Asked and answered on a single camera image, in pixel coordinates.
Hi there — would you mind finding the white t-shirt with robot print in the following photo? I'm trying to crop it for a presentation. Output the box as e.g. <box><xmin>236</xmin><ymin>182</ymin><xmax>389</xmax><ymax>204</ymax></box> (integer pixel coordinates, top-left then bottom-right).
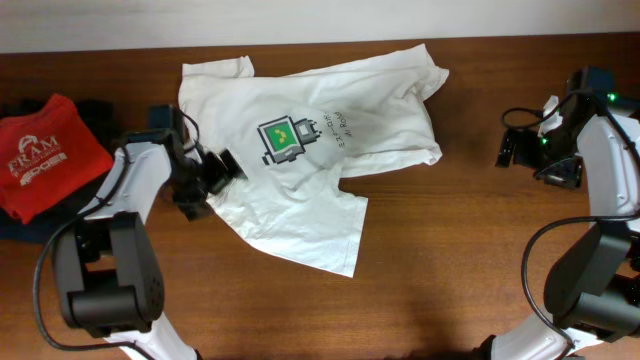
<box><xmin>178</xmin><ymin>45</ymin><xmax>449</xmax><ymax>277</ymax></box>

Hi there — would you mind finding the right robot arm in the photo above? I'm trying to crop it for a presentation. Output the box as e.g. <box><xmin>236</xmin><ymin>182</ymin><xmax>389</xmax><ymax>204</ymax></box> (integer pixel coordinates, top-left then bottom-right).
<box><xmin>475</xmin><ymin>66</ymin><xmax>639</xmax><ymax>359</ymax></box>

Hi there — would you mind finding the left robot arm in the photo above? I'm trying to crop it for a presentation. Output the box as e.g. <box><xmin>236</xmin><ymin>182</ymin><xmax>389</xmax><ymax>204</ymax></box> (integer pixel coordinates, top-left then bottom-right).
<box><xmin>32</xmin><ymin>105</ymin><xmax>242</xmax><ymax>359</ymax></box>

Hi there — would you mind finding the red folded printed t-shirt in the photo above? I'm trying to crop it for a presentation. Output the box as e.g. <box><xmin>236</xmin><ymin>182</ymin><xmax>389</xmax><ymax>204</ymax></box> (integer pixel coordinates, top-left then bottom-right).
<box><xmin>1</xmin><ymin>94</ymin><xmax>113</xmax><ymax>224</ymax></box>

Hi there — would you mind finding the dark navy folded garment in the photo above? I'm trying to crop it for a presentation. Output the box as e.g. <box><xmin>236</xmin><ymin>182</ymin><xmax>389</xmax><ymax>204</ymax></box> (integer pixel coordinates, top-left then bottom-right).
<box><xmin>1</xmin><ymin>99</ymin><xmax>124</xmax><ymax>244</ymax></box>

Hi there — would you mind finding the right black cable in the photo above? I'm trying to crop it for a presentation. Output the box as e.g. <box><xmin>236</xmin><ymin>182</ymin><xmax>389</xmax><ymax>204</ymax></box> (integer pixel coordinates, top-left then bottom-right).
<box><xmin>500</xmin><ymin>89</ymin><xmax>640</xmax><ymax>360</ymax></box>

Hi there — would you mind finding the black cable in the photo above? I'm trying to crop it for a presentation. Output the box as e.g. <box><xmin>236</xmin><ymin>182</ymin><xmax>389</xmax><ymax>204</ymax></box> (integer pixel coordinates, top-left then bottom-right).
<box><xmin>32</xmin><ymin>107</ymin><xmax>201</xmax><ymax>360</ymax></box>
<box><xmin>500</xmin><ymin>89</ymin><xmax>640</xmax><ymax>360</ymax></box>

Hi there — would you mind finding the left black cable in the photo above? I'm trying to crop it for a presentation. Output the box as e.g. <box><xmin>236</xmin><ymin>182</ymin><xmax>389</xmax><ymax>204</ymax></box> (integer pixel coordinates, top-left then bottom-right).
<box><xmin>32</xmin><ymin>107</ymin><xmax>201</xmax><ymax>360</ymax></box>

